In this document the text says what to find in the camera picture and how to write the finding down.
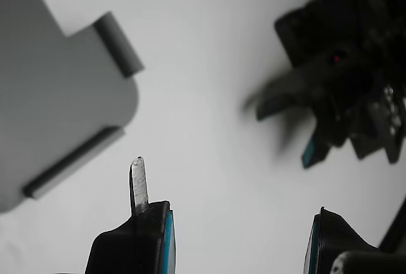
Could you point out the idle gripper black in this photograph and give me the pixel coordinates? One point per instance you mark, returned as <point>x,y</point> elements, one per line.
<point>349,49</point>

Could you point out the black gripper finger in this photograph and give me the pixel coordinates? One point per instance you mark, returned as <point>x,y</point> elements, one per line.
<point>326,239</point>

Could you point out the gray frame holder jig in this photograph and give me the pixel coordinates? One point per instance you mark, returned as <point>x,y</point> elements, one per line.
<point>47,96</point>

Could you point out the black gripper finger with metal tip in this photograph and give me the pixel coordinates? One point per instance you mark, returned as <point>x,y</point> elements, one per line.
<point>133,248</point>

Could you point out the idle gripper black finger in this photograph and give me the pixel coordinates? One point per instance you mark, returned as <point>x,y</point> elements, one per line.
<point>314,152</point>

